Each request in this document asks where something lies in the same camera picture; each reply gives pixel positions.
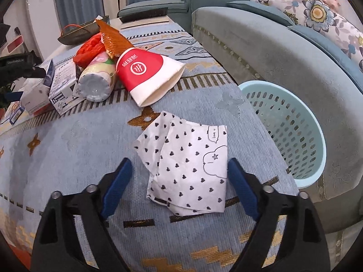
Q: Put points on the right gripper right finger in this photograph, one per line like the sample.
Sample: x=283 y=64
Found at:
x=303 y=246

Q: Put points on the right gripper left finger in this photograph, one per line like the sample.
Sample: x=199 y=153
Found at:
x=56 y=245

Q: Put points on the white blue milk carton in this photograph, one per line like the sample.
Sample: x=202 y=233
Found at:
x=35 y=97

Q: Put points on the orange red plastic bag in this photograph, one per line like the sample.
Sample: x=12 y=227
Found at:
x=89 y=50

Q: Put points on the pink peach drink bottle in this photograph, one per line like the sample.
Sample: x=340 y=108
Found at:
x=97 y=81

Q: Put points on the orange foil snack wrapper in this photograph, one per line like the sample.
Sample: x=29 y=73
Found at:
x=115 y=43

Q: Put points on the red white paper cup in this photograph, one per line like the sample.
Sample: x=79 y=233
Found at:
x=148 y=76

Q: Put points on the heart patterned white paper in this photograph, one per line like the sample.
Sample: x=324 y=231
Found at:
x=187 y=163

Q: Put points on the white coffee table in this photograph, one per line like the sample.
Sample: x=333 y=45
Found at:
x=117 y=24

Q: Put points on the dark oval bowl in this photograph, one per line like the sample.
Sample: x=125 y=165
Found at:
x=73 y=34

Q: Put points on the white standing air conditioner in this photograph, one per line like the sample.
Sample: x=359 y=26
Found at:
x=45 y=25

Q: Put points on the blue patterned rug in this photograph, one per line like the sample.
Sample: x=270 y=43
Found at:
x=67 y=153

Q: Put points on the light blue plastic basket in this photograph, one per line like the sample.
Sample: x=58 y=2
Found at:
x=292 y=126

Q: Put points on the blue seat cushion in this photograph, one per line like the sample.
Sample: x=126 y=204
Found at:
x=269 y=12
x=333 y=52

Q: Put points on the blue fabric sofa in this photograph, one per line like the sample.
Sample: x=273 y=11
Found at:
x=252 y=47

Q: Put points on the floral sofa back cushion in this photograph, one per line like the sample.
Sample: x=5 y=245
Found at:
x=322 y=18

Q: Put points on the pink pig plush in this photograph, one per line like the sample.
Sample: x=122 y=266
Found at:
x=333 y=4

